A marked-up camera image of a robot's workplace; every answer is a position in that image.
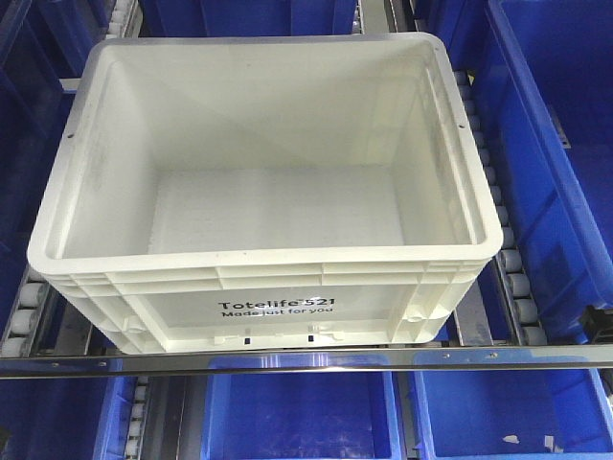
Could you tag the white plastic tote bin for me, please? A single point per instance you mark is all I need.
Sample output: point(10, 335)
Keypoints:
point(224, 194)

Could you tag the blue bin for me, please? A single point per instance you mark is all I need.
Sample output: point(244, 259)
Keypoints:
point(511, 414)
point(66, 418)
point(348, 415)

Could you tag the roller track shelf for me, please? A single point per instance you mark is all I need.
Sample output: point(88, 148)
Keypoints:
point(505, 284)
point(26, 312)

